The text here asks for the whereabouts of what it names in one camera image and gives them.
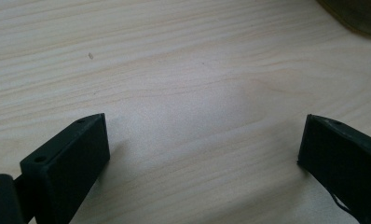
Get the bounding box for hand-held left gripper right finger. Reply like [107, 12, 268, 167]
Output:
[297, 114, 371, 224]

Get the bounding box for grey translucent storage box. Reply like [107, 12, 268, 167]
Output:
[316, 0, 371, 40]

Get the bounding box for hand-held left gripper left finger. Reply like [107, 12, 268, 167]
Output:
[20, 113, 111, 224]

